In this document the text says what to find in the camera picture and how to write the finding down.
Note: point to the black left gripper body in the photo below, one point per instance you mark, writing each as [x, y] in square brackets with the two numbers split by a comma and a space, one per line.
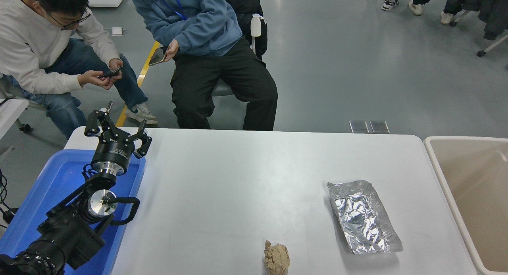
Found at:
[113, 152]

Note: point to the black smartphone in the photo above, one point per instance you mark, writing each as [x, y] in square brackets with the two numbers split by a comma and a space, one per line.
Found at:
[113, 73]

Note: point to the gold-cased smartphone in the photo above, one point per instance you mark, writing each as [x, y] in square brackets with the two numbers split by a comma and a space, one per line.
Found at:
[158, 56]

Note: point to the crumpled tan paper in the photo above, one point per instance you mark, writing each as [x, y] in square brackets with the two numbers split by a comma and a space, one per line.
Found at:
[276, 259]

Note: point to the black-phone person's right hand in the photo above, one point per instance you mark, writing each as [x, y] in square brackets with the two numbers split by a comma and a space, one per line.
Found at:
[93, 78]

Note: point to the black-phone person's left hand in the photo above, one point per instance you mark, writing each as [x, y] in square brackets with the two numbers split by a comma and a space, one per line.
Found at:
[115, 64]

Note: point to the gold-phone person's left hand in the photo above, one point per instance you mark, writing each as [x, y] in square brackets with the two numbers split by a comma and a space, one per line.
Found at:
[173, 49]

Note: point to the blue plastic tray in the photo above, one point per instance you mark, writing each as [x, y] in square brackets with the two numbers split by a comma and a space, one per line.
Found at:
[47, 187]

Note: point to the grey wheeled chair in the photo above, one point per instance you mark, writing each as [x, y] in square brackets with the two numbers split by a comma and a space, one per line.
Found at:
[24, 128]

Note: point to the small white floor adapter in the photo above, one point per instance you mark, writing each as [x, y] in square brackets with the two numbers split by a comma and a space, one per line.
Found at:
[117, 31]

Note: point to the person with gold phone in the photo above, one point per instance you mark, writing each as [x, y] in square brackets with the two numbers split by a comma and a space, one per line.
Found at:
[222, 80]

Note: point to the person with black phone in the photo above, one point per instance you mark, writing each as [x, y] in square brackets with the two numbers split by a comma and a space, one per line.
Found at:
[31, 49]

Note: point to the grey chair with white armrest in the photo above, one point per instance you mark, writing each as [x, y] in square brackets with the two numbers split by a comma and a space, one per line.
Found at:
[256, 27]

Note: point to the black jacket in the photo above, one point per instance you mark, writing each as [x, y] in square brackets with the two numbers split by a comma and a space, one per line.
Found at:
[246, 5]

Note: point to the metal floor plate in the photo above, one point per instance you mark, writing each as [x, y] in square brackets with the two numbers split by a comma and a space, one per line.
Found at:
[359, 127]
[380, 127]

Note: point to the crinkled foil tray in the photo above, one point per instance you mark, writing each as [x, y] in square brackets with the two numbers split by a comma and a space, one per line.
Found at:
[361, 217]

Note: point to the person in black-white sneakers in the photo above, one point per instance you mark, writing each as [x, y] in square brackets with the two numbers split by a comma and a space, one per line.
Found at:
[391, 3]

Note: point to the person in beige shoes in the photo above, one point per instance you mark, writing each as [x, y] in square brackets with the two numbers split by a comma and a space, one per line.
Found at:
[447, 18]

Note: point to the large pale bin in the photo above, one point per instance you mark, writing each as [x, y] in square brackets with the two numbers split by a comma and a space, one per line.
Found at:
[472, 179]

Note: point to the white wheeled chair base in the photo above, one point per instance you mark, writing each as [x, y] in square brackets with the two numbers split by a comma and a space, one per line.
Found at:
[492, 45]

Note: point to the dark hanging coat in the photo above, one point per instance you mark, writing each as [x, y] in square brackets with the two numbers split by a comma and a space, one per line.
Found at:
[492, 13]

